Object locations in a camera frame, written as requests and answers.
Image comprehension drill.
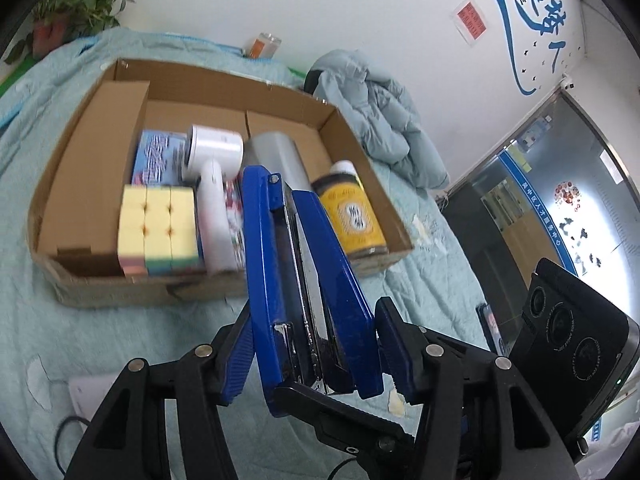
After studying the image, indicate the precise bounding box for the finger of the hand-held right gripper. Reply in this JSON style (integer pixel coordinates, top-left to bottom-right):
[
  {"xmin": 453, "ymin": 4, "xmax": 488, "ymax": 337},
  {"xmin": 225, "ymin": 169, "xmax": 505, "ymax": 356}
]
[{"xmin": 272, "ymin": 382, "xmax": 418, "ymax": 472}]

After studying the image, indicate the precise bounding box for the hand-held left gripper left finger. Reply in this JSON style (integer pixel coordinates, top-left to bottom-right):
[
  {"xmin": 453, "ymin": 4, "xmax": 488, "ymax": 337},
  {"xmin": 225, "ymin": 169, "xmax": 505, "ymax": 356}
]
[{"xmin": 70, "ymin": 302, "xmax": 258, "ymax": 480}]

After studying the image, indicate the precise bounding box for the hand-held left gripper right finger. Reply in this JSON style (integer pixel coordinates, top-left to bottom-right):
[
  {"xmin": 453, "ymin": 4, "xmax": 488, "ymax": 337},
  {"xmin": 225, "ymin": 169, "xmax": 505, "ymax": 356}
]
[{"xmin": 374, "ymin": 296, "xmax": 583, "ymax": 480}]

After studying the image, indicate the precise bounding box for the blue stapler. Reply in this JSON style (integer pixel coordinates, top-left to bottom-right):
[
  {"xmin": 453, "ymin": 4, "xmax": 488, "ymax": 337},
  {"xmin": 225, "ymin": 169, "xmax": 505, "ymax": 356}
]
[{"xmin": 241, "ymin": 165, "xmax": 386, "ymax": 418}]

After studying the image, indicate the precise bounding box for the yellow label jar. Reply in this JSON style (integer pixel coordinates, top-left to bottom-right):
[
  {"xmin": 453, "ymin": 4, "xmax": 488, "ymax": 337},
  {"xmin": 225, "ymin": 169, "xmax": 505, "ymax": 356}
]
[{"xmin": 312, "ymin": 172, "xmax": 390, "ymax": 259}]

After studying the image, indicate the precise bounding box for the white lint remover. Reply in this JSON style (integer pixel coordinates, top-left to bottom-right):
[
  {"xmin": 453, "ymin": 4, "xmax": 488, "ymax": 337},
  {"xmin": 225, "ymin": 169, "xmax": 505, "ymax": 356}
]
[{"xmin": 180, "ymin": 125, "xmax": 246, "ymax": 276}]

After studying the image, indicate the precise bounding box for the pastel puzzle cube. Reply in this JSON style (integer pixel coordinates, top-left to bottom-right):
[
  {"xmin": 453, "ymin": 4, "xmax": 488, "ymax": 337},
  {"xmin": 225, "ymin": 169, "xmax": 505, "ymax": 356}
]
[{"xmin": 117, "ymin": 185, "xmax": 201, "ymax": 277}]

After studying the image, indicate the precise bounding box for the grey cylindrical canister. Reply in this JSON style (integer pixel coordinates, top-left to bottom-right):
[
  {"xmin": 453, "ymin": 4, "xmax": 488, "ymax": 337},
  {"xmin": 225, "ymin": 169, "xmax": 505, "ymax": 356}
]
[{"xmin": 243, "ymin": 131, "xmax": 313, "ymax": 193}]

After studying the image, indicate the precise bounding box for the colourful cartoon toy box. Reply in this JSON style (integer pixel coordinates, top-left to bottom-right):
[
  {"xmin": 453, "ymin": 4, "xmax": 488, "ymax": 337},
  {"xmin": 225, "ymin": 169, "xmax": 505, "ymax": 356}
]
[{"xmin": 131, "ymin": 130, "xmax": 246, "ymax": 266}]

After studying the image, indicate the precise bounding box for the cardboard box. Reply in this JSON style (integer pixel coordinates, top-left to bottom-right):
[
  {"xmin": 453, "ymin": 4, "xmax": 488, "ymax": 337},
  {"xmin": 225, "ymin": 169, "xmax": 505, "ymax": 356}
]
[{"xmin": 27, "ymin": 58, "xmax": 416, "ymax": 309}]

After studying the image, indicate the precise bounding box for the smartphone on bed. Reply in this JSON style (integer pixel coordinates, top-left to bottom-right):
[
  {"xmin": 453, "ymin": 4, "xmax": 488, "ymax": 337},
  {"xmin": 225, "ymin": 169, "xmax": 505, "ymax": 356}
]
[{"xmin": 476, "ymin": 302, "xmax": 505, "ymax": 356}]

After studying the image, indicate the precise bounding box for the white rectangular case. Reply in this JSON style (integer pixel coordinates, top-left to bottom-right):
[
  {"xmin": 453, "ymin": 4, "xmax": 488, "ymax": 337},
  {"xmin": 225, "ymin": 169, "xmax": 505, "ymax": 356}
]
[{"xmin": 67, "ymin": 375, "xmax": 118, "ymax": 418}]

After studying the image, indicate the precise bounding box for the glass door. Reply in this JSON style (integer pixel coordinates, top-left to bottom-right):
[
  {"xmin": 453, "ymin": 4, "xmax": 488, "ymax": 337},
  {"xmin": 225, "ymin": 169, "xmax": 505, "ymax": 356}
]
[{"xmin": 440, "ymin": 85, "xmax": 640, "ymax": 441}]

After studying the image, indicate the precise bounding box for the light blue padded jacket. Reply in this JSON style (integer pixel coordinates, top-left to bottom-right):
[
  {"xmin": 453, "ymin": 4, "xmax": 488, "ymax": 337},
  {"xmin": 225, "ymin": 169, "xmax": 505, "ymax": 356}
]
[{"xmin": 302, "ymin": 49, "xmax": 450, "ymax": 190}]

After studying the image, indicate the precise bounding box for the glass jar with orange label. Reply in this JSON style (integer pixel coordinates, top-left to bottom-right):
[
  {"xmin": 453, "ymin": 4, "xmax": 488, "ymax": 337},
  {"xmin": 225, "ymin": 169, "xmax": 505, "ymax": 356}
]
[{"xmin": 246, "ymin": 32, "xmax": 282, "ymax": 60}]

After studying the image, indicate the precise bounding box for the black cable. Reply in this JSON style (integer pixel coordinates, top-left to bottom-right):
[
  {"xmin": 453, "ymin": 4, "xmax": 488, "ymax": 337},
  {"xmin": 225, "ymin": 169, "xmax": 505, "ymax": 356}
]
[
  {"xmin": 327, "ymin": 457, "xmax": 366, "ymax": 480},
  {"xmin": 54, "ymin": 412, "xmax": 93, "ymax": 478}
]

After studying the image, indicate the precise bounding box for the red wall notice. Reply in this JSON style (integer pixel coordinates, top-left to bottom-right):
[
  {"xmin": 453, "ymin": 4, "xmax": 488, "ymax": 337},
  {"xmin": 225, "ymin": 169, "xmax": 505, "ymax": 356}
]
[{"xmin": 450, "ymin": 0, "xmax": 490, "ymax": 47}]

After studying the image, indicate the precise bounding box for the blue wall decal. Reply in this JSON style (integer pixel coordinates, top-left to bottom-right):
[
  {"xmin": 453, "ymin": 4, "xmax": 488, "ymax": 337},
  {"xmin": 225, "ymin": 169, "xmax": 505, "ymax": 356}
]
[{"xmin": 460, "ymin": 0, "xmax": 571, "ymax": 97}]

